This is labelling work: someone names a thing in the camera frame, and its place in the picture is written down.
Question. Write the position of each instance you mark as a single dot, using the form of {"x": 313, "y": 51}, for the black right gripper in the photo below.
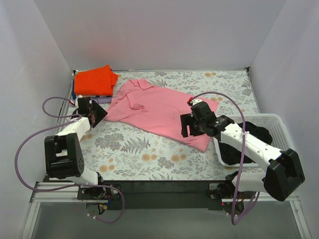
{"x": 189, "y": 126}

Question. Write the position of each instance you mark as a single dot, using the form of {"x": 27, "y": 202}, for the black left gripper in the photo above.
{"x": 93, "y": 116}

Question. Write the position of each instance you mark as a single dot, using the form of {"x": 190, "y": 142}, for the pink polo shirt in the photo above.
{"x": 153, "y": 109}

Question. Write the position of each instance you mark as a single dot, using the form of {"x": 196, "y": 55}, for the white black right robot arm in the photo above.
{"x": 282, "y": 170}

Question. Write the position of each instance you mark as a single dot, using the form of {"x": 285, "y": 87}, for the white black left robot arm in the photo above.
{"x": 63, "y": 155}

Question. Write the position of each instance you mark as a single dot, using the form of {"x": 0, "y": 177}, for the folded lavender shirt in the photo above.
{"x": 104, "y": 100}

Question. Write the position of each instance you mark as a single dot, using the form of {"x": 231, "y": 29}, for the folded orange shirt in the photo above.
{"x": 96, "y": 82}

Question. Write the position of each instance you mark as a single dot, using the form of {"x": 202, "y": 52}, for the floral patterned table mat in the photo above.
{"x": 122, "y": 152}

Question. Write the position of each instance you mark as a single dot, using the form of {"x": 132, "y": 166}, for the black shirt in basket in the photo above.
{"x": 232, "y": 156}

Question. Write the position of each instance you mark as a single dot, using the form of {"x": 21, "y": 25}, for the white plastic laundry basket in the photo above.
{"x": 276, "y": 128}

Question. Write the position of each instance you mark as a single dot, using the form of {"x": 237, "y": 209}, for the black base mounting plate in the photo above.
{"x": 198, "y": 194}

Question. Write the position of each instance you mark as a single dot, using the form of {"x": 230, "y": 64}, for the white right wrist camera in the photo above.
{"x": 191, "y": 102}

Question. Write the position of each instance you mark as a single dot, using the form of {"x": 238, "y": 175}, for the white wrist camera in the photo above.
{"x": 74, "y": 103}
{"x": 191, "y": 102}

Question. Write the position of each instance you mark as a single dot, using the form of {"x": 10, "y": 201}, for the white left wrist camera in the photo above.
{"x": 74, "y": 103}

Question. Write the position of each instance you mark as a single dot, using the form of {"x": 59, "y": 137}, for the aluminium front frame rail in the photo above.
{"x": 68, "y": 214}

